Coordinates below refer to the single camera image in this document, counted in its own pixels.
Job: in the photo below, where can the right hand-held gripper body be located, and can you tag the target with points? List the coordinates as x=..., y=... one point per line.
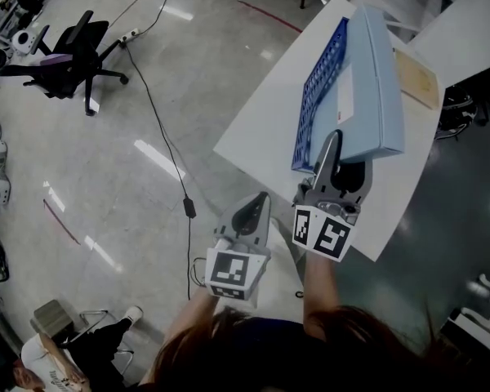
x=322, y=235

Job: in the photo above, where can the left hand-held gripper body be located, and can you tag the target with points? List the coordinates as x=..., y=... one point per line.
x=228, y=270

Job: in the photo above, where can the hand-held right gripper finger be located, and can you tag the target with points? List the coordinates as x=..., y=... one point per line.
x=328, y=157
x=367, y=182

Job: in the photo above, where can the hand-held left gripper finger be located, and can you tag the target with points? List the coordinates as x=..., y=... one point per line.
x=267, y=227
x=224, y=227

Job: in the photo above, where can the blue plastic file holder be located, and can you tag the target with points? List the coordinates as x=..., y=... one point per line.
x=310, y=96

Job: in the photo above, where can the light blue folder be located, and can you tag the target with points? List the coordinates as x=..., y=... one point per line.
x=375, y=76

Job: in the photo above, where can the person's left forearm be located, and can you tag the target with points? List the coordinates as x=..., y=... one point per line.
x=188, y=321

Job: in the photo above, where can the person's right forearm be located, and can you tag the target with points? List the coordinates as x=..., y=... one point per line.
x=320, y=292

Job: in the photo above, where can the person's dark top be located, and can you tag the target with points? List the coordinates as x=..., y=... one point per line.
x=269, y=341

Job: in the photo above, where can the tan paper folder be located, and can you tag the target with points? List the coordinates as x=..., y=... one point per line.
x=420, y=80

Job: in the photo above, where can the black white-striped backpack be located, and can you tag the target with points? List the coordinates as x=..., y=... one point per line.
x=457, y=108

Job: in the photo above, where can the white curved-leg table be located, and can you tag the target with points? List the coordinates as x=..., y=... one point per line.
x=488, y=284

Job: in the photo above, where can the white power strip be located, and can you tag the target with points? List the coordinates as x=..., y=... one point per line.
x=130, y=35

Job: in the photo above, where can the black office chair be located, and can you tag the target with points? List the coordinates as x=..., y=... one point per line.
x=77, y=51

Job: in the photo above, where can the metal frame stool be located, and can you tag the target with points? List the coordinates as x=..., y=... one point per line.
x=51, y=314

